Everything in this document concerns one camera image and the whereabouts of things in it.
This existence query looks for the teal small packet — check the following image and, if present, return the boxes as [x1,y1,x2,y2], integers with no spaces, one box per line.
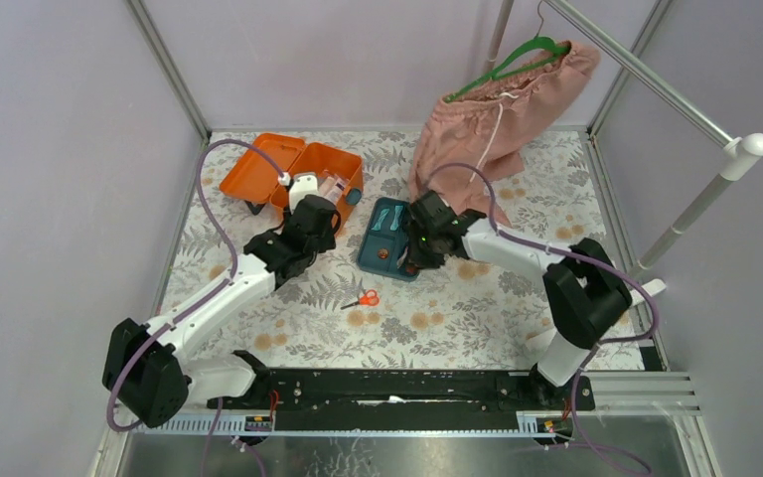
[371,207,388,232]

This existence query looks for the orange medicine box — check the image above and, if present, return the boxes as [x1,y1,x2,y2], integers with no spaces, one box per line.
[219,133,364,219]

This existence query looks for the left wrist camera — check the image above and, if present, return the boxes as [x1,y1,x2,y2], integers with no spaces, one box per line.
[288,172,319,212]

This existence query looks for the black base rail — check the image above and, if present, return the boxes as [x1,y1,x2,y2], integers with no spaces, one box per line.
[208,368,596,432]

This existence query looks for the white clothes rack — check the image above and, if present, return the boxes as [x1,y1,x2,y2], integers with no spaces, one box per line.
[483,0,763,354]

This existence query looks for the pink hanging garment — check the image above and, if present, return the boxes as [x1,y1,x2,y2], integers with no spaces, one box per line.
[407,41,601,225]

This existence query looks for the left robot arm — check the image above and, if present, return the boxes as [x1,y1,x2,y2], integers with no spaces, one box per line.
[101,195,341,431]

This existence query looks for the green clothes hanger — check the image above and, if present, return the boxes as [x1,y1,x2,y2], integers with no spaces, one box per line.
[442,36,570,103]

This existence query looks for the teal tray insert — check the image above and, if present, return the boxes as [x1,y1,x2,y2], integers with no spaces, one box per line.
[356,197,419,282]

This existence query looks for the white gauze packet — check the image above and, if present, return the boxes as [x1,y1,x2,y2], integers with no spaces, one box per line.
[318,172,349,205]

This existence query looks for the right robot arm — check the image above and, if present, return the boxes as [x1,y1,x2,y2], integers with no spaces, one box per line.
[404,191,633,409]

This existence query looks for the orange handled scissors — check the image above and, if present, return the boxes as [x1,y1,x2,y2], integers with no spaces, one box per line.
[341,289,380,310]

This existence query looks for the teal small tube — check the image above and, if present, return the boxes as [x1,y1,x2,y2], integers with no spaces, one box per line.
[389,205,404,232]

